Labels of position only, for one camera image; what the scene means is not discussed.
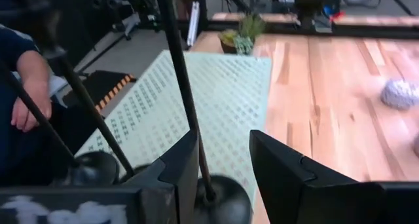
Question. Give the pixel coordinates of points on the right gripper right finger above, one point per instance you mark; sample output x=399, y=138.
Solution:
x=327, y=201

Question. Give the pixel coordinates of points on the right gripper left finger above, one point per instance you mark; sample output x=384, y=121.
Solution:
x=82, y=206

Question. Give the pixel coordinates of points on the black tall candlestick holder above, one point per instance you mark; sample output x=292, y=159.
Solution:
x=98, y=168
x=98, y=119
x=226, y=201

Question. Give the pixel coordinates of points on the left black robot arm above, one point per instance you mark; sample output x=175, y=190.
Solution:
x=309, y=8

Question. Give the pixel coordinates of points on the black mat orange striped edge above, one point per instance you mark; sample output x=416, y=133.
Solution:
x=98, y=83

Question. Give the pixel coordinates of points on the green perforated metal shelf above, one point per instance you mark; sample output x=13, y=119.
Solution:
x=229, y=103

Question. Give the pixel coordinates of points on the person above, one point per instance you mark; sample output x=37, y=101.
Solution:
x=31, y=73

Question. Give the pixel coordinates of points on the green grape bunch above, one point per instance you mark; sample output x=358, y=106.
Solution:
x=244, y=37

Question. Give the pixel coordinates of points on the small red object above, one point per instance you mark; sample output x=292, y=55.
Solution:
x=337, y=16

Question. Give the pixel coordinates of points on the black aluminium table frame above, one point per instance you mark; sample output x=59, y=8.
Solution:
x=360, y=32

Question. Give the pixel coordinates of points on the silver aluminium extrusion post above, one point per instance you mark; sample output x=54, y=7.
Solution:
x=193, y=24

